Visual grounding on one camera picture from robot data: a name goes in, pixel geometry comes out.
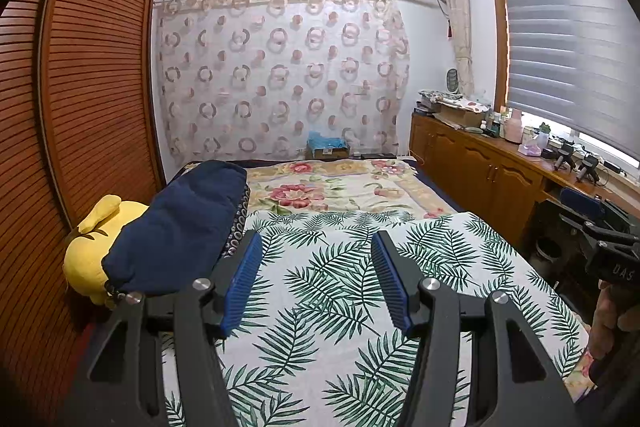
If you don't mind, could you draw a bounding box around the tied floral curtain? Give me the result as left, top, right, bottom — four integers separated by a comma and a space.
439, 0, 476, 95

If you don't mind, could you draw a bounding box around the pink bottle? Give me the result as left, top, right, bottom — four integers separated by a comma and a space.
504, 108, 523, 142

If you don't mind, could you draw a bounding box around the dark patterned pillow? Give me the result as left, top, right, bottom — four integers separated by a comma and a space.
102, 179, 252, 310

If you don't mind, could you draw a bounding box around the person's right hand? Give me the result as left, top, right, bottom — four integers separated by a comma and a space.
587, 279, 640, 383

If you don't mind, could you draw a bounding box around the wooden window frame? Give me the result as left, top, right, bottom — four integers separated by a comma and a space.
487, 0, 640, 112

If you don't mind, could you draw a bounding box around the black gadget on tripod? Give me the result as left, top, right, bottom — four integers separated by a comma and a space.
575, 154, 601, 182
552, 142, 576, 172

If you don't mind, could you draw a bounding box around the navy bed sheet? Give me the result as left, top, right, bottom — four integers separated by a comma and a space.
412, 159, 468, 214

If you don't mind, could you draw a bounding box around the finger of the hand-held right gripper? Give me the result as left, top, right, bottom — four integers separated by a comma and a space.
559, 187, 608, 223

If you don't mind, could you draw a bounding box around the yellow plush toy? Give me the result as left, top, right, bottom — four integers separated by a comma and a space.
62, 194, 151, 308

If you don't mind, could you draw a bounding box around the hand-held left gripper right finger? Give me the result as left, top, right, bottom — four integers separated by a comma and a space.
371, 230, 581, 427

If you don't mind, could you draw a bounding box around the grey trash bin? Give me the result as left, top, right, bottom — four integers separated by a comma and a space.
535, 237, 563, 263

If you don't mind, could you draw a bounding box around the grey window blind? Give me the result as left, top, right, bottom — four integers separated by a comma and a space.
497, 0, 640, 168

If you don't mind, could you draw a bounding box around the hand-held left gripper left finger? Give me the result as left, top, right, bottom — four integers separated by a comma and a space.
65, 231, 264, 427

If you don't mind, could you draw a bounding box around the floral blanket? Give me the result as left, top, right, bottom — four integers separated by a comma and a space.
172, 157, 598, 395

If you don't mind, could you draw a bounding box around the cardboard box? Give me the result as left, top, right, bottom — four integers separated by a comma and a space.
435, 102, 483, 128

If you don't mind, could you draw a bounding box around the leaf print bed sheet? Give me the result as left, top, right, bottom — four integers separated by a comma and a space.
160, 209, 591, 427

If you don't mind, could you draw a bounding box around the navy printed t-shirt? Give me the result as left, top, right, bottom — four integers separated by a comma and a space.
101, 159, 249, 299

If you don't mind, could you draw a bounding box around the wooden louvered wardrobe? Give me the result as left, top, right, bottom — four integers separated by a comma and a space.
0, 0, 168, 427

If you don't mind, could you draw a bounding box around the circle print sheer curtain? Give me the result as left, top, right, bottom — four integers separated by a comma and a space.
152, 0, 412, 162

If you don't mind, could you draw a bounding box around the box with blue cloth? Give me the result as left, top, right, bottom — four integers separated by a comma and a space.
305, 130, 351, 160

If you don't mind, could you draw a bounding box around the wooden cabinet counter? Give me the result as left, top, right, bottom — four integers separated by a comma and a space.
409, 109, 640, 268

